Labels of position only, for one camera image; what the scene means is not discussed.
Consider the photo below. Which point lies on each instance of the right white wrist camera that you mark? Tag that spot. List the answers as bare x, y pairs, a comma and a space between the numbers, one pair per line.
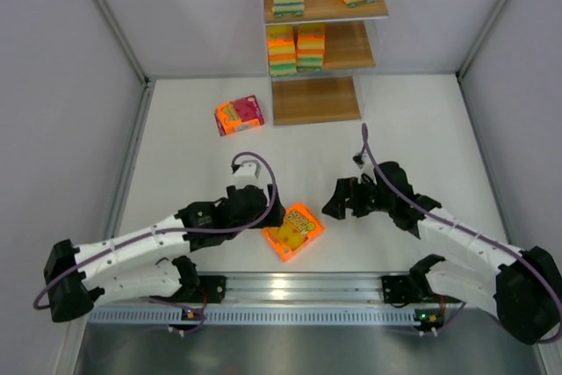
361, 161

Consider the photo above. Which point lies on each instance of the orange green sponge pack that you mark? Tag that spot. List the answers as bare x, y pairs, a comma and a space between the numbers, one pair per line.
311, 47

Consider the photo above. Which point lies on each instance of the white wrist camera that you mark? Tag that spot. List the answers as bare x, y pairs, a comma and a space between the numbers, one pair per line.
246, 173
361, 161

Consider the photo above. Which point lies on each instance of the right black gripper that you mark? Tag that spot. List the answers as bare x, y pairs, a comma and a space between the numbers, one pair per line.
351, 198

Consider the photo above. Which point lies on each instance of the pink orange sponge box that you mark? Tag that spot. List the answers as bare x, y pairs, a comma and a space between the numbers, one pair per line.
238, 115

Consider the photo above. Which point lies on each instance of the white wire wooden shelf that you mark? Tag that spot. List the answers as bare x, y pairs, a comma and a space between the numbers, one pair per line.
331, 94

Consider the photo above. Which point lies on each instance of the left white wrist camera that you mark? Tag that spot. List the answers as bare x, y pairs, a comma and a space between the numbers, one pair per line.
246, 173

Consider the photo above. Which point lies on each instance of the orange scrub box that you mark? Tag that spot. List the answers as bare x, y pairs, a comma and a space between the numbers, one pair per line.
300, 227

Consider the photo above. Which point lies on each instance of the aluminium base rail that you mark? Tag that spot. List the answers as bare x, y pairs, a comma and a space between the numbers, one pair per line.
252, 298

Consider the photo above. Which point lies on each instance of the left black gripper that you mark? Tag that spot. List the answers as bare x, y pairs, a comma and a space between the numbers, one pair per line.
272, 210

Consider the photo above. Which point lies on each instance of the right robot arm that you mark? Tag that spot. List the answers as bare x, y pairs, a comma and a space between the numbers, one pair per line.
520, 288

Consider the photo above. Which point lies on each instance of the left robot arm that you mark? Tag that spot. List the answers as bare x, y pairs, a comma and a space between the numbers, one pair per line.
152, 262

